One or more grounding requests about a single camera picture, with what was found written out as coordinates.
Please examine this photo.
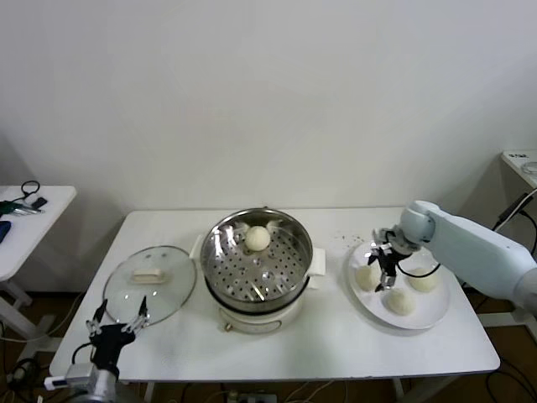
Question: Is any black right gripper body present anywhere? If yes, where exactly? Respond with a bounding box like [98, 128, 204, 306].
[376, 244, 404, 278]

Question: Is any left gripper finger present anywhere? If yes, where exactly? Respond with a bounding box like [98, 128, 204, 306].
[86, 298, 108, 337]
[121, 295, 152, 335]

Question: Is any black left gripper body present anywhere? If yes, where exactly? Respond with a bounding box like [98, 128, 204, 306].
[90, 322, 139, 369]

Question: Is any white steamed baozi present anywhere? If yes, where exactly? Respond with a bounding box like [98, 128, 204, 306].
[409, 268, 440, 294]
[385, 289, 417, 316]
[355, 266, 381, 292]
[244, 225, 271, 253]

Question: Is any glass lid with white handle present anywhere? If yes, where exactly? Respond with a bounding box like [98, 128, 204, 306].
[102, 245, 198, 328]

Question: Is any steel steamer basket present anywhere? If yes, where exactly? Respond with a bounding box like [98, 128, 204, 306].
[190, 208, 328, 316]

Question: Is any white round plate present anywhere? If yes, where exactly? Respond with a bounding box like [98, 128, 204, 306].
[347, 238, 452, 331]

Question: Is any white side table with tools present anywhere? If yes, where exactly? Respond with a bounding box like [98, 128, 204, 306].
[0, 186, 78, 349]

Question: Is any white electric cooker base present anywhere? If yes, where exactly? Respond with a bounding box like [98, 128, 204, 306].
[205, 272, 324, 336]

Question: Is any white power strip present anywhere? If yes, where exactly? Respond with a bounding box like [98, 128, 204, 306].
[226, 390, 278, 403]

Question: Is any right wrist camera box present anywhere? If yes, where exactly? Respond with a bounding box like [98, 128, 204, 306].
[372, 227, 396, 248]

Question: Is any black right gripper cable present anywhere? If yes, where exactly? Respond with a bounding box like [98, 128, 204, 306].
[394, 251, 441, 279]

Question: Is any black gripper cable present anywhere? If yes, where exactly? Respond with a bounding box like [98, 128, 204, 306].
[71, 342, 100, 371]
[394, 251, 441, 279]

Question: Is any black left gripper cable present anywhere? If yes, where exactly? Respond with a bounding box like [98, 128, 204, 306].
[71, 342, 100, 371]

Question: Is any black cable with adapter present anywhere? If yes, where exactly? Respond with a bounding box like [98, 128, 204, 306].
[461, 192, 537, 289]

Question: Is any green handled tool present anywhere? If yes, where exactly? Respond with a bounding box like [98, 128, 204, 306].
[0, 200, 45, 217]

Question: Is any white wall cable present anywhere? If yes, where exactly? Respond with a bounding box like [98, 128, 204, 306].
[493, 193, 537, 232]

